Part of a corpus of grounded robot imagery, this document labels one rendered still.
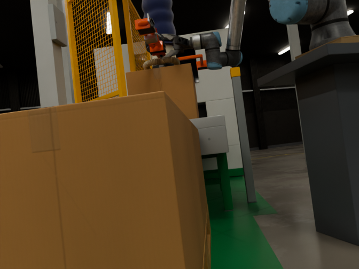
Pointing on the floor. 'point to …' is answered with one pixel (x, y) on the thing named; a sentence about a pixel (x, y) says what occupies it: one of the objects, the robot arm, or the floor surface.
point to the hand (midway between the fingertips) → (159, 46)
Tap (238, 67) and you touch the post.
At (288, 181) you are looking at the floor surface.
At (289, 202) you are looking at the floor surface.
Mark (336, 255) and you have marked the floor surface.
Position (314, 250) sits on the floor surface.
